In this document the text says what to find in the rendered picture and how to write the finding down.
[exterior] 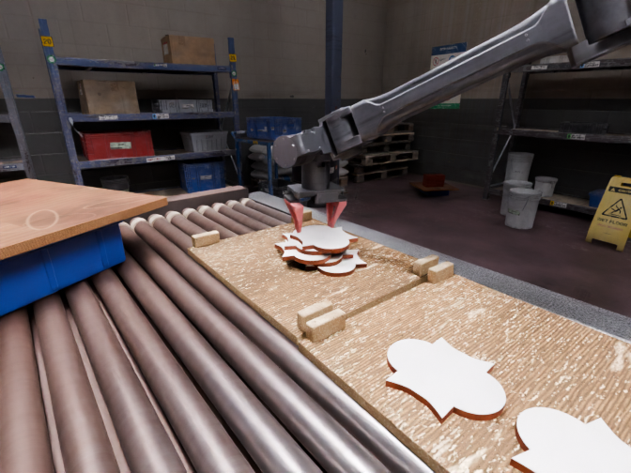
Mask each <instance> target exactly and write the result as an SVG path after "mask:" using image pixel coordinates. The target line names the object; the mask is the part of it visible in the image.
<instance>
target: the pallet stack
mask: <svg viewBox="0 0 631 473"><path fill-rule="evenodd" d="M399 125H400V126H405V129H404V130H400V131H394V130H398V126H399ZM413 126H414V123H405V122H400V123H399V124H397V125H396V126H394V127H393V128H391V129H390V130H388V131H387V132H386V133H385V134H383V135H381V136H379V137H377V138H375V141H374V142H372V143H370V144H367V145H364V146H363V147H362V151H363V153H362V154H360V155H359V156H356V157H354V158H352V159H349V160H346V161H348V164H347V165H346V166H343V167H342V168H344V169H346V170H348V171H349V173H348V174H346V175H347V179H352V178H354V181H353V183H362V182H369V181H375V180H380V179H385V178H391V177H397V176H401V175H406V174H407V173H408V169H407V168H408V167H407V163H408V160H417V159H418V154H419V150H410V142H412V141H414V137H413V135H414V132H411V131H413ZM400 135H405V138H404V140H400V139H398V138H400ZM380 141H381V142H380ZM396 144H401V147H402V148H397V147H396ZM405 153H408V157H406V156H399V154H405ZM393 162H398V165H397V164H396V165H394V164H392V163H393ZM399 169H400V170H399ZM393 170H399V172H398V173H399V174H398V175H387V173H392V172H393ZM370 175H377V177H376V178H370V179H364V176H370Z"/></svg>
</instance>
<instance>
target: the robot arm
mask: <svg viewBox="0 0 631 473"><path fill-rule="evenodd" d="M575 1H576V4H577V11H578V14H579V18H580V20H581V24H582V27H583V31H584V34H585V38H586V40H584V41H582V42H580V43H578V40H577V34H576V31H575V27H574V25H573V21H572V18H571V14H570V11H569V7H568V4H567V1H566V0H551V1H550V2H549V3H548V4H546V5H545V6H544V7H542V8H541V9H540V10H538V11H537V12H535V13H534V14H533V15H531V16H530V17H529V18H528V19H526V20H525V21H523V22H521V23H519V24H517V25H516V26H514V27H512V28H510V29H508V30H507V31H505V32H503V33H501V34H499V35H497V36H495V37H493V38H491V39H489V40H488V41H486V42H484V43H482V44H480V45H478V46H476V47H474V48H472V49H470V50H468V51H467V52H465V53H462V54H460V55H459V56H457V57H455V58H453V59H451V60H449V61H447V62H446V63H444V64H442V65H440V66H438V67H436V68H434V69H431V70H429V71H427V72H426V73H425V74H423V75H421V76H419V77H417V78H415V79H413V80H411V81H409V82H407V83H406V84H403V85H401V86H399V87H397V88H395V89H394V90H392V91H390V92H388V93H386V94H383V95H381V96H378V97H375V98H371V99H363V100H362V101H360V102H358V103H356V104H354V105H352V106H347V107H343V108H340V109H338V110H335V111H334V112H332V113H330V114H327V115H326V116H324V117H322V118H320V119H318V122H319V127H313V128H311V129H310V130H304V131H303V132H301V133H296V134H290V135H283V136H280V137H278V138H277V139H276V140H275V141H274V143H273V147H272V155H273V158H274V160H275V161H276V163H277V164H278V165H279V166H280V167H282V168H285V169H288V168H292V167H296V166H301V184H296V185H287V191H288V192H289V193H292V192H293V194H285V204H286V206H287V208H288V210H289V212H290V214H291V216H292V218H293V222H294V224H295V228H296V231H297V233H300V232H301V226H302V216H303V205H302V204H301V203H300V198H308V197H312V202H313V203H315V204H324V203H326V208H327V222H328V226H329V227H330V228H333V227H334V224H335V223H336V221H337V219H338V217H339V216H340V214H341V213H342V211H343V210H344V208H345V206H346V200H347V198H346V197H345V196H343V195H344V188H342V187H340V186H338V185H337V184H335V183H333V182H330V170H331V166H330V161H331V157H332V160H349V159H352V158H354V157H356V156H359V155H360V154H362V153H363V151H362V147H363V146H364V145H367V144H370V143H372V142H374V141H375V138H377V137H379V136H381V135H383V134H385V133H386V132H387V131H388V130H390V129H391V128H393V127H394V126H396V125H397V124H399V123H400V122H402V121H404V120H406V119H408V118H410V117H412V116H414V115H416V114H418V113H421V112H423V111H425V110H427V109H429V108H431V107H434V106H436V105H438V104H440V103H442V102H444V101H446V100H448V99H451V98H453V97H456V96H458V95H460V94H462V93H464V92H467V91H469V90H471V89H472V88H474V87H476V86H479V85H481V84H484V83H486V82H489V81H491V80H493V79H495V78H497V77H500V76H501V75H503V74H505V73H507V72H509V71H512V70H514V69H517V68H519V67H522V66H524V65H526V64H529V63H530V62H533V61H536V60H538V59H541V58H544V57H548V56H551V55H554V54H558V53H567V55H568V58H569V62H570V65H571V69H573V68H577V67H578V66H581V65H583V64H585V63H588V62H590V61H593V60H594V59H596V58H599V57H601V56H603V55H606V54H608V53H612V52H614V51H617V50H619V49H621V48H623V47H625V46H627V45H629V44H631V0H575ZM334 206H335V209H334V212H333V215H332V211H333V207H334ZM331 216H332V218H331Z"/></svg>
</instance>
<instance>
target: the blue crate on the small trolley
mask: <svg viewBox="0 0 631 473"><path fill-rule="evenodd" d="M246 118H247V119H246V120H247V121H246V122H247V125H246V126H247V130H248V132H247V137H249V138H254V139H264V140H273V141H275V140H276V139H277V138H278V137H280V136H283V135H290V134H296V133H301V130H302V128H301V126H302V124H301V120H302V117H283V116H259V117H246Z"/></svg>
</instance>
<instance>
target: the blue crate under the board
mask: <svg viewBox="0 0 631 473"><path fill-rule="evenodd" d="M121 222H123V220H122V221H117V222H114V223H111V224H108V225H105V226H102V227H100V228H97V229H94V230H91V231H88V232H85V233H82V234H80V235H77V236H72V237H69V238H66V239H63V240H60V241H57V242H55V243H52V244H49V245H46V246H43V247H40V248H37V249H34V250H32V251H29V252H24V253H21V254H18V255H15V256H12V257H9V258H7V259H4V260H1V261H0V317H1V316H3V315H5V314H7V313H11V312H13V311H15V310H18V309H20V308H21V307H23V306H26V305H28V304H30V303H32V302H34V301H37V300H39V299H41V298H45V297H47V296H49V295H50V294H53V293H55V292H57V291H59V290H61V289H64V288H66V287H68V286H70V285H73V284H75V283H77V282H80V281H82V280H84V279H86V278H88V277H91V276H93V275H95V274H97V273H100V272H102V271H103V270H105V269H108V268H110V267H113V266H115V265H118V264H120V263H122V262H124V261H125V260H126V255H125V251H124V247H123V242H122V237H121V233H120V228H119V224H120V223H121Z"/></svg>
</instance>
